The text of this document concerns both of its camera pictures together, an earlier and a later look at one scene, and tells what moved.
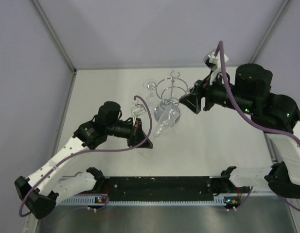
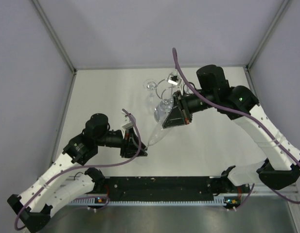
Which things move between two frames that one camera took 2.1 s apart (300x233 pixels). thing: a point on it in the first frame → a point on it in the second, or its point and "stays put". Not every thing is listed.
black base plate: [165, 186] stays put
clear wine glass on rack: [150, 84] stays put
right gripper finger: [192, 101] → [178, 115]
